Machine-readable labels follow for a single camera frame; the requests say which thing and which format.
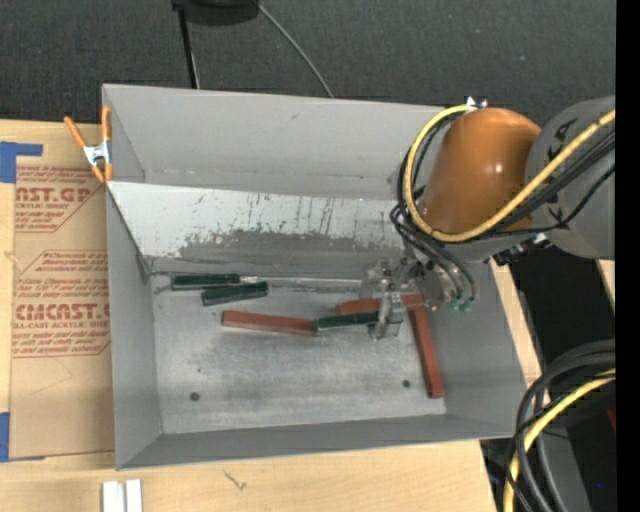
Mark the red-brown flat block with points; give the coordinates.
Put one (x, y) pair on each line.
(427, 355)
(357, 305)
(267, 323)

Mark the grey metal bin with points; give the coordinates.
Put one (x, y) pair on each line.
(280, 380)

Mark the dark green flat block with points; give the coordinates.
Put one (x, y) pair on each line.
(235, 293)
(205, 281)
(345, 320)

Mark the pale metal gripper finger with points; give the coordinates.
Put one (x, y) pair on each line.
(384, 320)
(399, 317)

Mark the brown cardboard board red print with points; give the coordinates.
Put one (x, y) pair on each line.
(55, 280)

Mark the black cylinder on white bracket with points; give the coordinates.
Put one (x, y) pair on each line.
(434, 295)

